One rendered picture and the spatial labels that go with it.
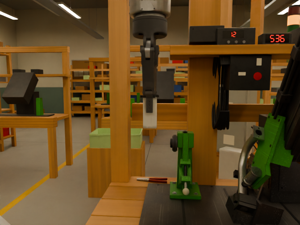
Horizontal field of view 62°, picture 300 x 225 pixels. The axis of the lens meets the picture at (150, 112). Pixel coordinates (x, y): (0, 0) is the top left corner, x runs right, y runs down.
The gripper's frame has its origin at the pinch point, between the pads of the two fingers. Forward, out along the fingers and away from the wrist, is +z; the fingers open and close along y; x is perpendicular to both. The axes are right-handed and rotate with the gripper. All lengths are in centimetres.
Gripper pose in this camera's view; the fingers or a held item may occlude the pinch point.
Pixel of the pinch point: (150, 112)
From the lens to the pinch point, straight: 56.1
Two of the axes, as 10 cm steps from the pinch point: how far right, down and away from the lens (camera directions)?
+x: 10.0, 0.1, -0.8
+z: 0.0, 9.9, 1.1
